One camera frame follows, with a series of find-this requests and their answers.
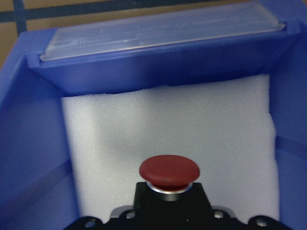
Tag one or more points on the blue bin robot left side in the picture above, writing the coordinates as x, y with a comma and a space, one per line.
260, 37

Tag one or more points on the white foam pad left bin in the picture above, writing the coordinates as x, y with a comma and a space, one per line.
225, 127

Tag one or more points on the red push button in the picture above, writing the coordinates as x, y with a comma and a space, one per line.
170, 186

